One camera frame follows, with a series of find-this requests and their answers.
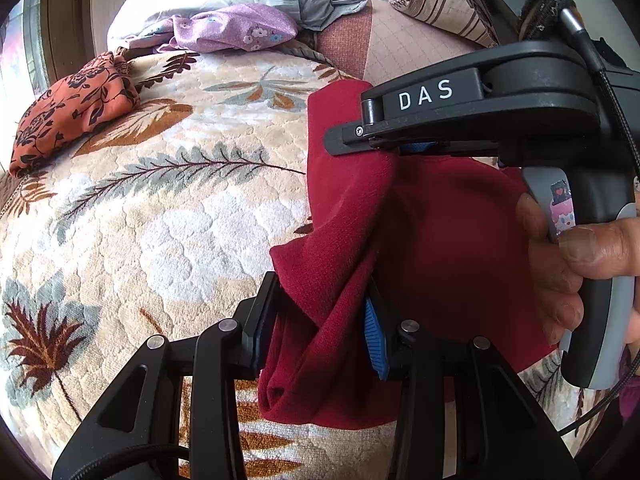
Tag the leaf printed plush blanket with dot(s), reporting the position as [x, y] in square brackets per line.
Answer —
[150, 200]

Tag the purple floral cloth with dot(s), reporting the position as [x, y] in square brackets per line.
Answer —
[235, 27]

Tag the pink quilted bed sheet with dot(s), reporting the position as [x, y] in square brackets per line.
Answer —
[410, 45]

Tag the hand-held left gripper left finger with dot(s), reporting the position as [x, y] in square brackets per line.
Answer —
[260, 332]

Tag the dark red garment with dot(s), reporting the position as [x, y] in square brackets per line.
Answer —
[440, 220]

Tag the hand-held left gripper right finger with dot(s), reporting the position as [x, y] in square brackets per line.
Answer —
[372, 335]

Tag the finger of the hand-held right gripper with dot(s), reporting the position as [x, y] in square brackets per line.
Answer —
[380, 141]

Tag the person's right hand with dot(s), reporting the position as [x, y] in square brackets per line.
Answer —
[590, 255]

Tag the orange floral cloth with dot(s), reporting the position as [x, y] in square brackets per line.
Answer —
[70, 110]

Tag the long striped floral pillow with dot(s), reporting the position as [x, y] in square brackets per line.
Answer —
[445, 5]

